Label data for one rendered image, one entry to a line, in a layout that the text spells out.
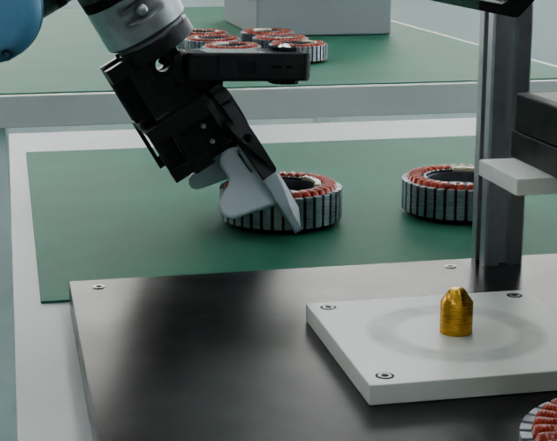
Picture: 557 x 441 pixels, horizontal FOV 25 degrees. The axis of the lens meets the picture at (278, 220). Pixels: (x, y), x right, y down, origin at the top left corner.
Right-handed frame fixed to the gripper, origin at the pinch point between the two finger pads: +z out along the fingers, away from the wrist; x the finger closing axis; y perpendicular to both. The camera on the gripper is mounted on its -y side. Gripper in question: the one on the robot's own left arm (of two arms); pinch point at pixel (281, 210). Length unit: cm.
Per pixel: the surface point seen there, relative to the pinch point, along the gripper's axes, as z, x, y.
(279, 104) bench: 17, -88, -22
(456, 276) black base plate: 1.5, 27.8, -4.5
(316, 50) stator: 20, -118, -38
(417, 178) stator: 4.0, 2.3, -12.2
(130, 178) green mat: -3.9, -23.0, 8.9
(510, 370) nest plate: -3.0, 49.5, 0.9
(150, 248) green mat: -5.8, 6.0, 12.1
